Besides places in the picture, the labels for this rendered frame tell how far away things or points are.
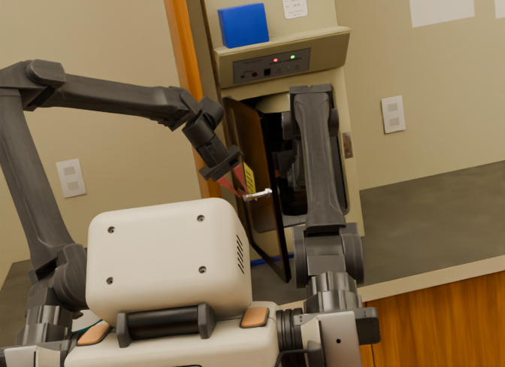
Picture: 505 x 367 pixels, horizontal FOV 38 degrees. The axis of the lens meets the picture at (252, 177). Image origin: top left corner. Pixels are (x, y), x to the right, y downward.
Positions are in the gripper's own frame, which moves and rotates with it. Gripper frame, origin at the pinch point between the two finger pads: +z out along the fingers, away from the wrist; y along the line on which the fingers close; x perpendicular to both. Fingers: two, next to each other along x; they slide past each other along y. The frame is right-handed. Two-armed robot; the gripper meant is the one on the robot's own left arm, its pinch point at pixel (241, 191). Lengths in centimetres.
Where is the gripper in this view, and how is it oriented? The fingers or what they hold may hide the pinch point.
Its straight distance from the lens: 167.0
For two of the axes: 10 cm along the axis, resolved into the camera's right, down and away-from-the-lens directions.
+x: 2.5, 2.2, -9.5
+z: 5.5, 7.7, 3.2
